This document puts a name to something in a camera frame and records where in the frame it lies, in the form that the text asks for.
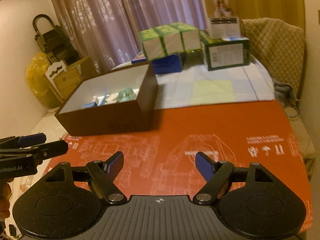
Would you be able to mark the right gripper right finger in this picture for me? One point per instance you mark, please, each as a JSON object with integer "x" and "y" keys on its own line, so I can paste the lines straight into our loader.
{"x": 216, "y": 175}

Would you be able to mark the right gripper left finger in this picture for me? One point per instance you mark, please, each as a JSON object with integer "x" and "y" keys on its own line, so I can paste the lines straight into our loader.
{"x": 103, "y": 174}

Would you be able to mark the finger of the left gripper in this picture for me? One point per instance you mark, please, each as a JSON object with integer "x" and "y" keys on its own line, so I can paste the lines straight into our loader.
{"x": 23, "y": 141}
{"x": 48, "y": 150}

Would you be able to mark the blue white lotion box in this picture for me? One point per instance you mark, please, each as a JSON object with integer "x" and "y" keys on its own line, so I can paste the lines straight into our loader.
{"x": 96, "y": 101}

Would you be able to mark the blue white medicine box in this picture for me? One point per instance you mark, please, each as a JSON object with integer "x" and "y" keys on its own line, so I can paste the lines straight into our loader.
{"x": 107, "y": 99}

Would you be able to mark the open brown cardboard carton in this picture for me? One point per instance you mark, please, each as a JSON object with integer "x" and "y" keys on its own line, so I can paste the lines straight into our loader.
{"x": 63, "y": 79}

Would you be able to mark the brown cardboard storage box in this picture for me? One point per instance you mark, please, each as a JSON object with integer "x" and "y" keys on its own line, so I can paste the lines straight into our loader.
{"x": 118, "y": 117}

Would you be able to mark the yellow plastic bag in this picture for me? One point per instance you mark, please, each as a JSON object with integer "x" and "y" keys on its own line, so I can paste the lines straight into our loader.
{"x": 37, "y": 83}

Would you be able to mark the checked pale bedsheet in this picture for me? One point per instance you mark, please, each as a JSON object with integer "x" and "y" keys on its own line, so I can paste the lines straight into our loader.
{"x": 195, "y": 85}

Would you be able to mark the black folding cart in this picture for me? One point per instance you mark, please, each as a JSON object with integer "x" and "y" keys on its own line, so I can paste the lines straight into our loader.
{"x": 54, "y": 43}

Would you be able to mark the blue flat box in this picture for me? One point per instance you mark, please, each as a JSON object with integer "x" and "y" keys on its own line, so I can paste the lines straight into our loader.
{"x": 169, "y": 64}

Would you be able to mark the green white carton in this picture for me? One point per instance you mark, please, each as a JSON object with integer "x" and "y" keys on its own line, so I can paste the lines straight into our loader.
{"x": 223, "y": 53}

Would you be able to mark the purple curtain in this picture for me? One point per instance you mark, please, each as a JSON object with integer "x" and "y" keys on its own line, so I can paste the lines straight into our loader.
{"x": 108, "y": 30}

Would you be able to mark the beige quilted cushion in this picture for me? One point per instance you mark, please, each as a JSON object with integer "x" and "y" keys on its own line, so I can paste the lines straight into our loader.
{"x": 279, "y": 46}

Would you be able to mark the green tissue pack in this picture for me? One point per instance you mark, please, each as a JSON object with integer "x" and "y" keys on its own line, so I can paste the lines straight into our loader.
{"x": 169, "y": 39}

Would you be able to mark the tall white product box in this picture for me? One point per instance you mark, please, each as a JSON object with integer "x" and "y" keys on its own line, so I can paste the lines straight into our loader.
{"x": 222, "y": 18}

